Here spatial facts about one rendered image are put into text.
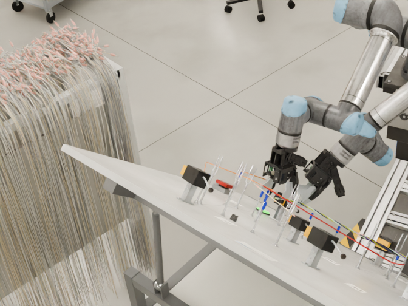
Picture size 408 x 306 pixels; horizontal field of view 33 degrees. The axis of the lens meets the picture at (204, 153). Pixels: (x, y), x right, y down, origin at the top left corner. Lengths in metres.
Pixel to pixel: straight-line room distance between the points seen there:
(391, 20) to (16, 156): 1.28
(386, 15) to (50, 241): 1.41
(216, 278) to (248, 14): 3.53
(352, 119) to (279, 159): 0.26
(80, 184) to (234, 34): 3.14
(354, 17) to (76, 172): 1.08
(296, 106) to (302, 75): 2.82
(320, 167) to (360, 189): 1.67
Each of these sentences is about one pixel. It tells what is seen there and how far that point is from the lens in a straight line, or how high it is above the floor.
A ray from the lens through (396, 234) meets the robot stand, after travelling 3.48.
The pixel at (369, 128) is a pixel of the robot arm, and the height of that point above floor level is 1.29.
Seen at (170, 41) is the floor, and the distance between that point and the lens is 5.43.
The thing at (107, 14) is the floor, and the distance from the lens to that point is 5.95.
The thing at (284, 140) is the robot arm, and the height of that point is 1.36.
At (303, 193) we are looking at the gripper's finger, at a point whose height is 1.08.
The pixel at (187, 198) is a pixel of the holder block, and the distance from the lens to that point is 1.76.
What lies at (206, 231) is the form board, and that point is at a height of 1.59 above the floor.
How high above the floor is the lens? 2.69
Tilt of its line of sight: 39 degrees down
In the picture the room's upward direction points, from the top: 6 degrees counter-clockwise
